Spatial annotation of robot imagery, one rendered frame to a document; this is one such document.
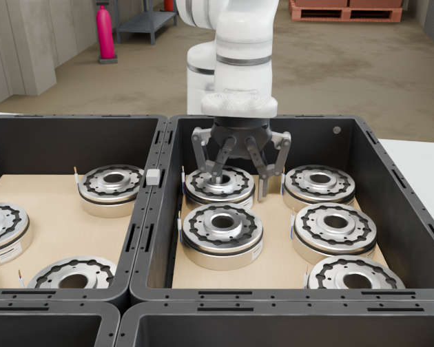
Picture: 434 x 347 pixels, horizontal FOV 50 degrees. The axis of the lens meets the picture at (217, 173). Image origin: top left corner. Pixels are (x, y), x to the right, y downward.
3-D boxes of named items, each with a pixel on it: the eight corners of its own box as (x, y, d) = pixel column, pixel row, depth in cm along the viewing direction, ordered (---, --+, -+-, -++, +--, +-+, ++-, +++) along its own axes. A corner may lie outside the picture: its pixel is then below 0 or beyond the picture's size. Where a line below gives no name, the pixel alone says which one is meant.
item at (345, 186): (281, 167, 73) (282, 164, 73) (346, 168, 73) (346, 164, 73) (288, 202, 64) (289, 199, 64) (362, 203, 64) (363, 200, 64)
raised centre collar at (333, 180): (300, 173, 71) (300, 169, 70) (333, 173, 70) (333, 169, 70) (305, 190, 66) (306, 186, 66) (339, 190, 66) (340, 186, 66)
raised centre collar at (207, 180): (205, 173, 71) (205, 169, 70) (238, 175, 70) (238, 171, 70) (200, 189, 66) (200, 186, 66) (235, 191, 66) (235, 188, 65)
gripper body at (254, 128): (275, 84, 64) (271, 145, 68) (213, 81, 65) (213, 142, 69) (274, 103, 57) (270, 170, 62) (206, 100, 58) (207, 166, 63)
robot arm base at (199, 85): (191, 133, 98) (192, 55, 89) (235, 138, 97) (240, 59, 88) (182, 155, 91) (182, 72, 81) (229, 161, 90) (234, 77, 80)
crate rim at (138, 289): (170, 128, 74) (169, 113, 73) (358, 128, 74) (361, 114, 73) (127, 321, 39) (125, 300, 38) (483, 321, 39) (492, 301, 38)
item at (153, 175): (148, 177, 55) (147, 169, 55) (160, 177, 55) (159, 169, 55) (146, 185, 54) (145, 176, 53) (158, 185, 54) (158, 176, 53)
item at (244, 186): (191, 166, 73) (191, 163, 73) (255, 170, 72) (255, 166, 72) (180, 201, 65) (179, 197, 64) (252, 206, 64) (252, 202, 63)
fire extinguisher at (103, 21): (109, 66, 414) (102, 5, 389) (89, 62, 425) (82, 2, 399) (126, 60, 431) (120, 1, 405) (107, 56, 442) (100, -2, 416)
